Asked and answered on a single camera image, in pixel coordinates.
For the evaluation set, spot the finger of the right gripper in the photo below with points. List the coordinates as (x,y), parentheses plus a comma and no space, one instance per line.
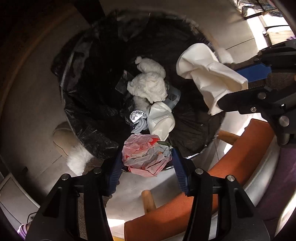
(278,58)
(259,100)

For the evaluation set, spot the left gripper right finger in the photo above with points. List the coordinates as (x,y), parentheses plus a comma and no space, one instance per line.
(237,217)

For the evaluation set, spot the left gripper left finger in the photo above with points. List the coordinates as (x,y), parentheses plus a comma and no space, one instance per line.
(57,217)

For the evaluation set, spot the cream paper bag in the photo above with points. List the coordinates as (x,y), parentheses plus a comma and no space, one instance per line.
(213,79)

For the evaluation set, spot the pink wrapper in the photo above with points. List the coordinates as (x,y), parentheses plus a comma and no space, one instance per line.
(146,155)

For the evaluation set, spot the white paper bag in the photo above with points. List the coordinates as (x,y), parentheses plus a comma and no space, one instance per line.
(160,120)

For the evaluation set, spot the silver foil wrapper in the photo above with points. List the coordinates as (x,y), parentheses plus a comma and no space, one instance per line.
(139,121)

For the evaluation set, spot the grey striped wrapper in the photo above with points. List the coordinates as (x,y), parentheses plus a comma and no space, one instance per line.
(172,98)

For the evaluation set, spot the black lined trash bin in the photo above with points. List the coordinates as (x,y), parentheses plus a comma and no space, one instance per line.
(118,79)

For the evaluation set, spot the left fuzzy slipper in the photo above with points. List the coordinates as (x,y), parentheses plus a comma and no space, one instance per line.
(71,149)

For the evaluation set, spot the fuzzy slipper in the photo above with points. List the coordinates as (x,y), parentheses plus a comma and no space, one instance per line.
(223,55)
(71,149)

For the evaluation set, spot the right fuzzy slipper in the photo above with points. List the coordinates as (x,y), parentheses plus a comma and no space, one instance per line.
(223,55)

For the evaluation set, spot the orange wooden chair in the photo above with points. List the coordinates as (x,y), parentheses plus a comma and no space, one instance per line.
(241,161)

